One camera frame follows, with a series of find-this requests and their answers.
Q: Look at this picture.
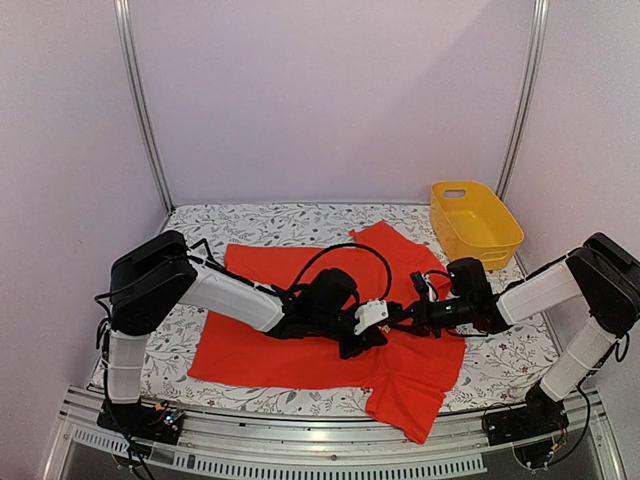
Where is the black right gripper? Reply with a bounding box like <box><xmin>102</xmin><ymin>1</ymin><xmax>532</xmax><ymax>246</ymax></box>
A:
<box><xmin>396</xmin><ymin>294</ymin><xmax>474</xmax><ymax>339</ymax></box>

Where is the red t-shirt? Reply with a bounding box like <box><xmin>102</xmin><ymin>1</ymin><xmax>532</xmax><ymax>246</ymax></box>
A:
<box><xmin>188</xmin><ymin>222</ymin><xmax>465</xmax><ymax>444</ymax></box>

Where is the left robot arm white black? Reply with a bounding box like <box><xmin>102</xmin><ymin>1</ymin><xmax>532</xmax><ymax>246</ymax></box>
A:
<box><xmin>94</xmin><ymin>230</ymin><xmax>389</xmax><ymax>434</ymax></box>

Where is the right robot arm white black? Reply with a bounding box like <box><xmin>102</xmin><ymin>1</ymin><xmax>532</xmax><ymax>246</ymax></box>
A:
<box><xmin>389</xmin><ymin>232</ymin><xmax>639</xmax><ymax>436</ymax></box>

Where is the floral patterned table mat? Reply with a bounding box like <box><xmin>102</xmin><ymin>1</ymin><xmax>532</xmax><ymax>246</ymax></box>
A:
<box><xmin>141</xmin><ymin>203</ymin><xmax>558</xmax><ymax>417</ymax></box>

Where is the yellow plastic basket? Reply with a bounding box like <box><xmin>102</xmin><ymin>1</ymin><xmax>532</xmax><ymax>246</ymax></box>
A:
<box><xmin>430</xmin><ymin>181</ymin><xmax>524</xmax><ymax>271</ymax></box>

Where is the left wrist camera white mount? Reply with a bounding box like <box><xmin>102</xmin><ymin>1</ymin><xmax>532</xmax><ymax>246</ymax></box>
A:
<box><xmin>354</xmin><ymin>299</ymin><xmax>403</xmax><ymax>335</ymax></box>

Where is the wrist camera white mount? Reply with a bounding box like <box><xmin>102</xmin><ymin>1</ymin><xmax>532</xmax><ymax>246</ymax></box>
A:
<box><xmin>410</xmin><ymin>270</ymin><xmax>447</xmax><ymax>303</ymax></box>
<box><xmin>354</xmin><ymin>299</ymin><xmax>403</xmax><ymax>335</ymax></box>

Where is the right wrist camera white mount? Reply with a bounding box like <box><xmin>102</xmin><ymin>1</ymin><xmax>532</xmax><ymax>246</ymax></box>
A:
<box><xmin>410</xmin><ymin>270</ymin><xmax>447</xmax><ymax>303</ymax></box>

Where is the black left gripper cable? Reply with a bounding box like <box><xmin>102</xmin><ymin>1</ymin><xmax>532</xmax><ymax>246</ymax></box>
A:
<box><xmin>292</xmin><ymin>241</ymin><xmax>393</xmax><ymax>304</ymax></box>

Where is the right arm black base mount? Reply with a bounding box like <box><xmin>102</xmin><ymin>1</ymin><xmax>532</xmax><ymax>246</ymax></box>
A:
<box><xmin>482</xmin><ymin>396</ymin><xmax>569</xmax><ymax>446</ymax></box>

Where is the aluminium front rail frame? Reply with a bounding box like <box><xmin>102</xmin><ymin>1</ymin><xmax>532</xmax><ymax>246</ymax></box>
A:
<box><xmin>41</xmin><ymin>387</ymin><xmax>629</xmax><ymax>479</ymax></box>

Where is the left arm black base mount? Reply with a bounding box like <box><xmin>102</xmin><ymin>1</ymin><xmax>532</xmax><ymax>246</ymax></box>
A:
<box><xmin>97</xmin><ymin>400</ymin><xmax>184</xmax><ymax>445</ymax></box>

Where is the right aluminium corner post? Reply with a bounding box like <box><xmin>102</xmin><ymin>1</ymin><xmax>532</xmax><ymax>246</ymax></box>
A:
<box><xmin>495</xmin><ymin>0</ymin><xmax>550</xmax><ymax>202</ymax></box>

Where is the aluminium corner post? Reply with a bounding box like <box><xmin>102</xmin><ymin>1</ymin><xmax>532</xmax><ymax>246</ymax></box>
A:
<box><xmin>113</xmin><ymin>0</ymin><xmax>175</xmax><ymax>216</ymax></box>
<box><xmin>495</xmin><ymin>0</ymin><xmax>550</xmax><ymax>202</ymax></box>

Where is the left aluminium corner post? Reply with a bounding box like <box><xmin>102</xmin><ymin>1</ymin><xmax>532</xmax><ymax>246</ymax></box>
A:
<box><xmin>113</xmin><ymin>0</ymin><xmax>175</xmax><ymax>216</ymax></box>

